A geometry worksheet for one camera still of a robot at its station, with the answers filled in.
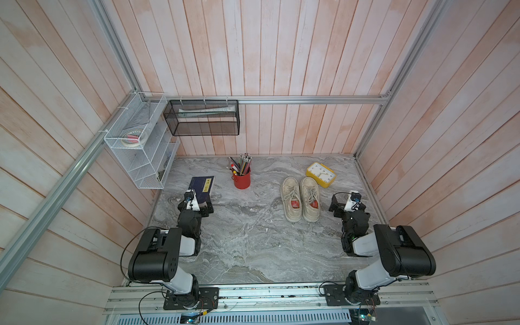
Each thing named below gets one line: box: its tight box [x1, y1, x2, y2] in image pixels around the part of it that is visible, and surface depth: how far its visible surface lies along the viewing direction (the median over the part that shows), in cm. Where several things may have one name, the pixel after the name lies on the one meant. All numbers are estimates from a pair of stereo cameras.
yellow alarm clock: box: [305, 162, 337, 189], surface depth 111 cm
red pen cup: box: [231, 171, 252, 190], surface depth 104 cm
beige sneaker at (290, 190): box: [280, 176, 303, 223], surface depth 95 cm
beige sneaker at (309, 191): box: [299, 176, 321, 223], surface depth 95 cm
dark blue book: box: [188, 176, 215, 204], surface depth 108 cm
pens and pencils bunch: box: [226, 153, 253, 177], surface depth 101 cm
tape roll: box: [120, 129, 147, 148], surface depth 74 cm
